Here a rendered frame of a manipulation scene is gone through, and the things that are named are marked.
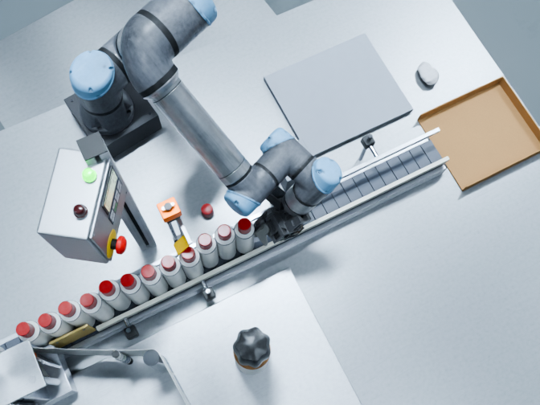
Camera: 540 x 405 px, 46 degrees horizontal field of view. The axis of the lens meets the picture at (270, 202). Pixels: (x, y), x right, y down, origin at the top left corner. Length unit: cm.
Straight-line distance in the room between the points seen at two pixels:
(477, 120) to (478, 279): 49
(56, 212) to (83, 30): 105
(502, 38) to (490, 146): 133
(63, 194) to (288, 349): 77
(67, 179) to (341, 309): 88
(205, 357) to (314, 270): 39
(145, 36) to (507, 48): 226
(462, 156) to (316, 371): 78
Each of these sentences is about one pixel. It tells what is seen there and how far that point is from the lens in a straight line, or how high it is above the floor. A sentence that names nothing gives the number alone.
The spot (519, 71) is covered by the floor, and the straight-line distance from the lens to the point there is 326.
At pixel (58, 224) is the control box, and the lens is 122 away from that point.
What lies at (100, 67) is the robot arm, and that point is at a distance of 172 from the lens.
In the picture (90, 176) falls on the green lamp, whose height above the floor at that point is 149.
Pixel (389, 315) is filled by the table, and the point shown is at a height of 83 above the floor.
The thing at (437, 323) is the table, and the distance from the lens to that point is 185.
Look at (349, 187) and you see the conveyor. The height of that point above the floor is 88.
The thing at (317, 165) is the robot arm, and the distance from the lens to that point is 145.
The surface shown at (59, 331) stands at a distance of 165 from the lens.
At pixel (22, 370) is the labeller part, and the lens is 153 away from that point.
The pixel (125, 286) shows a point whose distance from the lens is 156.
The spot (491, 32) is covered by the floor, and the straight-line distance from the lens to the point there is 332.
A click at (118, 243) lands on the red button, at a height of 134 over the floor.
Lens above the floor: 259
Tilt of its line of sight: 71 degrees down
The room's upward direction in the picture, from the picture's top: 6 degrees clockwise
